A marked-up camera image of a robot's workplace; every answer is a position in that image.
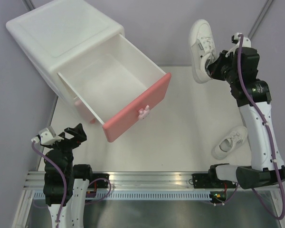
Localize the white sneaker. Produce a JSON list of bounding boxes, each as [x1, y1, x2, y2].
[[211, 126, 248, 160]]

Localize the light pink drawer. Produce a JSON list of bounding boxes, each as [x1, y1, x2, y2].
[[74, 96, 96, 124]]

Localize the aluminium corner frame post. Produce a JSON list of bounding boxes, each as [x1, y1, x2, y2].
[[247, 0, 275, 40]]

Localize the white sneaker sideways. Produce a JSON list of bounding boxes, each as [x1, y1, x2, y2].
[[189, 19, 218, 84]]

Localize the white slotted cable duct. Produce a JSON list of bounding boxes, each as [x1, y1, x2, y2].
[[104, 190, 212, 201]]

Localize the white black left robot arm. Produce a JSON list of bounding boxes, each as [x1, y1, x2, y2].
[[40, 124, 94, 228]]

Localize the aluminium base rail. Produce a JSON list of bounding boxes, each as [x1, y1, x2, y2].
[[23, 171, 276, 190]]

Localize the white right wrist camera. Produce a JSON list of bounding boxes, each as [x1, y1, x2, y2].
[[225, 32, 251, 57]]

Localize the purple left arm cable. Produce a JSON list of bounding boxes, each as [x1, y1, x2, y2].
[[30, 140, 112, 225]]

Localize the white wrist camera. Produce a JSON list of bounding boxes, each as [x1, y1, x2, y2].
[[225, 32, 251, 57], [31, 126, 64, 145]]

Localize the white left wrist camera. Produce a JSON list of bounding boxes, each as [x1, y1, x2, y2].
[[31, 126, 64, 145]]

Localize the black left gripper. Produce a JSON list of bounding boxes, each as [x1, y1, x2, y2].
[[47, 123, 86, 175]]

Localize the pink bunny drawer knob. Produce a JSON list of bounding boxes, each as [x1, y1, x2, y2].
[[138, 105, 150, 120]]

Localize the white plastic cabinet body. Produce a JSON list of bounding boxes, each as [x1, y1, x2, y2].
[[6, 0, 124, 109]]

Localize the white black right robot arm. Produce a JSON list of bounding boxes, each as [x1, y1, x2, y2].
[[207, 47, 285, 189]]

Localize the dark pink drawer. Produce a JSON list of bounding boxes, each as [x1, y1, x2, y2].
[[58, 34, 171, 143]]

